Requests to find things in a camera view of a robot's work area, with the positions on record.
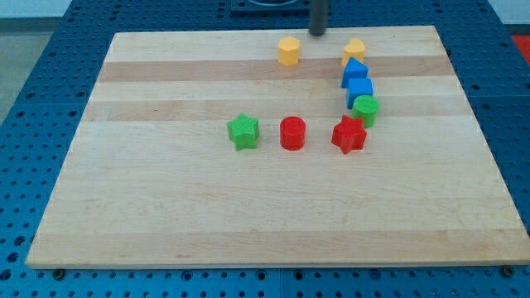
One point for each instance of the green star block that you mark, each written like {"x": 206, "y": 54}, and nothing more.
{"x": 243, "y": 132}

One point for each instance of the yellow heart block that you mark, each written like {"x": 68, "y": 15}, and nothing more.
{"x": 354, "y": 49}

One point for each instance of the wooden board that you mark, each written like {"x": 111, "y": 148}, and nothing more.
{"x": 151, "y": 179}

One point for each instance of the green cylinder block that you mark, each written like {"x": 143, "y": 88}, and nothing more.
{"x": 366, "y": 107}

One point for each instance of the yellow hexagon block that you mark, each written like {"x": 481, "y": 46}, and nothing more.
{"x": 288, "y": 51}

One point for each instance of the red cylinder block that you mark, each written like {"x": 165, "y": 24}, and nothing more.
{"x": 292, "y": 133}

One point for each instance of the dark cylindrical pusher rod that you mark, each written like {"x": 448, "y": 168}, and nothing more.
{"x": 318, "y": 17}

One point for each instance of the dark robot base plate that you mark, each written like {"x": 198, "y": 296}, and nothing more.
{"x": 268, "y": 6}

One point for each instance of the blue triangle block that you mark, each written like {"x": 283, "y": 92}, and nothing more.
{"x": 354, "y": 69}

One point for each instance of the blue cube block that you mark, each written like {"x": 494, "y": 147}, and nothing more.
{"x": 355, "y": 88}

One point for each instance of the red star block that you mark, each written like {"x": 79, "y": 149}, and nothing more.
{"x": 349, "y": 134}

